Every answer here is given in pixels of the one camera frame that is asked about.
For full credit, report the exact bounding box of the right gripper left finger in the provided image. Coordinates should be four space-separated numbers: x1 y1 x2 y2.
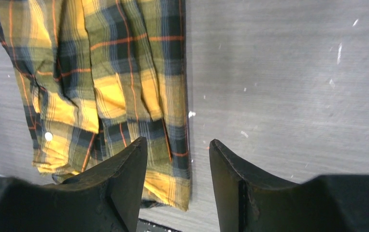
0 137 147 232

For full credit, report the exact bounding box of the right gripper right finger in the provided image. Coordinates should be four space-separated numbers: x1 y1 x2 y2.
209 139 369 232

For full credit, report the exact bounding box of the yellow plaid flannel shirt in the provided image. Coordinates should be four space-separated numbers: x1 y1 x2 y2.
0 0 191 211

